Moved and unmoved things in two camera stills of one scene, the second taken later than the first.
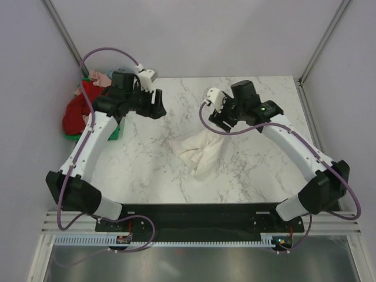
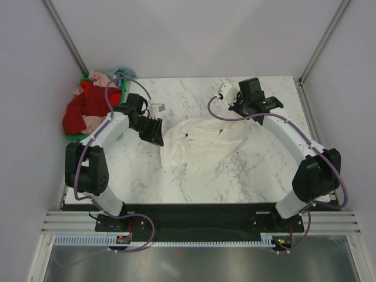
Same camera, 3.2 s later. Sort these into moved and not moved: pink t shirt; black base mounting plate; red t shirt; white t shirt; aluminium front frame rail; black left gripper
Moved: black left gripper; white t shirt
Not moved: aluminium front frame rail; pink t shirt; black base mounting plate; red t shirt
